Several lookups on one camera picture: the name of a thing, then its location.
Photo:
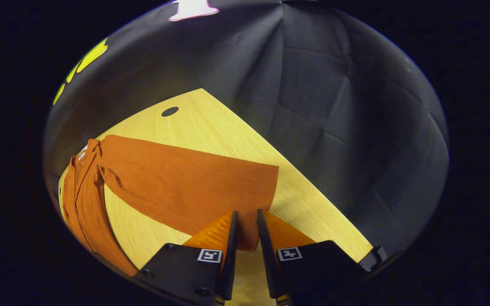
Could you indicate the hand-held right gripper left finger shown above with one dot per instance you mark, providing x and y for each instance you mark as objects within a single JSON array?
[{"x": 231, "y": 255}]

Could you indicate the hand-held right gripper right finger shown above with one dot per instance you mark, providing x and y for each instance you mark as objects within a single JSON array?
[{"x": 266, "y": 259}]

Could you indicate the black backdrop cloth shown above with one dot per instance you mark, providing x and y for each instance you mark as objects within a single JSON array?
[{"x": 334, "y": 127}]

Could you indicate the orange shirt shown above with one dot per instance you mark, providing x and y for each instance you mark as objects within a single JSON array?
[{"x": 185, "y": 182}]

